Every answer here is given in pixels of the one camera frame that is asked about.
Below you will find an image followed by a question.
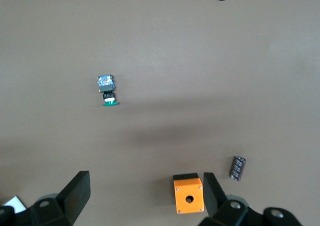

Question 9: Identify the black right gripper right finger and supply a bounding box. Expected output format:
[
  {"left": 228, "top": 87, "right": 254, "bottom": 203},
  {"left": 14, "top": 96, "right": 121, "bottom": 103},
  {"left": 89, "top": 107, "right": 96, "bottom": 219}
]
[{"left": 198, "top": 172, "right": 305, "bottom": 226}]

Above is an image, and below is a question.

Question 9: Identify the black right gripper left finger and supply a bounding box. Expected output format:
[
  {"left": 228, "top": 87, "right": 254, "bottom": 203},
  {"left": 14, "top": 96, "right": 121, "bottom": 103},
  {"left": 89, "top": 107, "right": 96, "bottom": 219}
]
[{"left": 0, "top": 170, "right": 91, "bottom": 226}]

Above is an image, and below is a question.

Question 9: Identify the orange box with black base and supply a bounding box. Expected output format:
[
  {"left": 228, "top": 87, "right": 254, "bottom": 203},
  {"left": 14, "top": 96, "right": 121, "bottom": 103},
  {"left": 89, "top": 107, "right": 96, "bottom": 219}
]
[{"left": 172, "top": 172, "right": 206, "bottom": 215}]

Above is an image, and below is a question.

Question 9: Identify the dark cylindrical capacitor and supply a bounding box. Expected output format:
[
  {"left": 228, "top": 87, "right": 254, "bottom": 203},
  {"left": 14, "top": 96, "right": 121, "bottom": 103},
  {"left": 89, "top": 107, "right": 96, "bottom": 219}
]
[{"left": 228, "top": 155, "right": 248, "bottom": 182}]

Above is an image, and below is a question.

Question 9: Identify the green push button switch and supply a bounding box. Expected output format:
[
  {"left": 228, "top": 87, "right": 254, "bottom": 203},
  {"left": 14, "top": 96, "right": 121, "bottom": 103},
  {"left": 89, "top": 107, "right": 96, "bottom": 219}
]
[{"left": 96, "top": 74, "right": 121, "bottom": 108}]

